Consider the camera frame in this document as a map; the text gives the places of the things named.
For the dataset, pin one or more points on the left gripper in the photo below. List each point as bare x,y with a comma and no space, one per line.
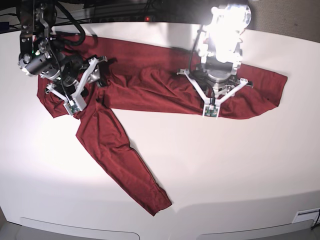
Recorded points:
220,81

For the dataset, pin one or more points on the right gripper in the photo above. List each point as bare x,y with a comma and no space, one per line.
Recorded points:
66,73

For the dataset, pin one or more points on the red long-sleeve T-shirt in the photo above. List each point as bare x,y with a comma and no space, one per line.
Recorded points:
142,77

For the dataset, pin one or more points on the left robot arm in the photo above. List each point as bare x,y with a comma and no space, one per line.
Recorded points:
218,45

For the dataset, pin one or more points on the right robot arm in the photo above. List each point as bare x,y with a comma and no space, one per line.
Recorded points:
46,54

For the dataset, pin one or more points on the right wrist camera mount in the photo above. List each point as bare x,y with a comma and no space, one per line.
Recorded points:
74,102

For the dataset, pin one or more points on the white label box with cable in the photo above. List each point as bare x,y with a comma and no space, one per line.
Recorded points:
306,215

